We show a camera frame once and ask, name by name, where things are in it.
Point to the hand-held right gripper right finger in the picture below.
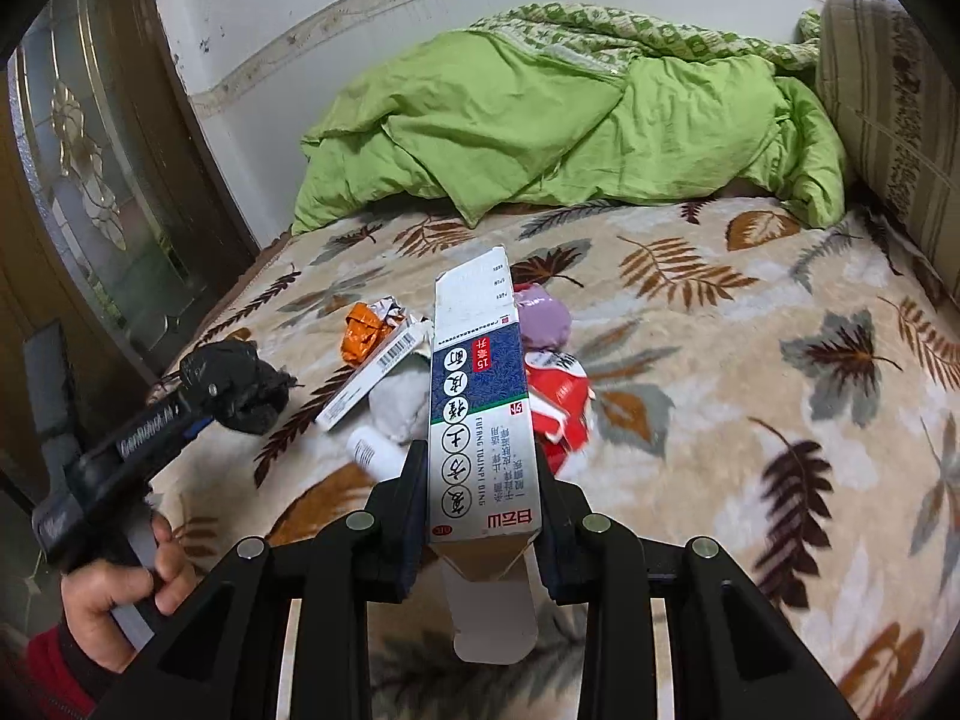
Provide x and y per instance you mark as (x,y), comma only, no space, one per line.
(550,540)

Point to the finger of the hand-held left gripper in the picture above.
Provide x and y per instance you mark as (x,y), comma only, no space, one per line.
(204,394)

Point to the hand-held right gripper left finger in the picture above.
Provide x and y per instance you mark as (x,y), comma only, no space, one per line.
(414,532)

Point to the black plastic bag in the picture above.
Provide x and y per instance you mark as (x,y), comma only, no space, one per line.
(251,386)

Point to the blue and white medicine box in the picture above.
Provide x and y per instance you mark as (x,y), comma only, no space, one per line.
(472,427)

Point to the person's left forearm red sleeve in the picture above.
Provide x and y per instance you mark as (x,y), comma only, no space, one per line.
(45,679)

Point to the person's left hand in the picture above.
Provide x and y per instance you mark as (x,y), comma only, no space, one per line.
(105,607)

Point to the small white bottle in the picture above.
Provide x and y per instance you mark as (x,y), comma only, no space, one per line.
(375,454)

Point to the red and white packet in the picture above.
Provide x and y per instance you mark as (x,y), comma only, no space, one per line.
(559,390)

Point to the white barcode box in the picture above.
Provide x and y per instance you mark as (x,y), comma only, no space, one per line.
(360,382)

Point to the orange crumpled wrapper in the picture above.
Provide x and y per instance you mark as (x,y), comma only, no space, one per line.
(360,334)

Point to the purple plastic bag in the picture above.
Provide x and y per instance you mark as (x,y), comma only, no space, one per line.
(544,319)

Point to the leaf print blanket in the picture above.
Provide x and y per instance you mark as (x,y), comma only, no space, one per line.
(750,360)

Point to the wooden door with glass panel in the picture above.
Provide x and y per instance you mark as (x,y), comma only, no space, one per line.
(97,127)

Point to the green quilt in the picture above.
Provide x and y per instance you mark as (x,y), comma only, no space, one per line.
(525,127)

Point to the striped beige pillow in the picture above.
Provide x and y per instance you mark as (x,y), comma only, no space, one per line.
(885,105)

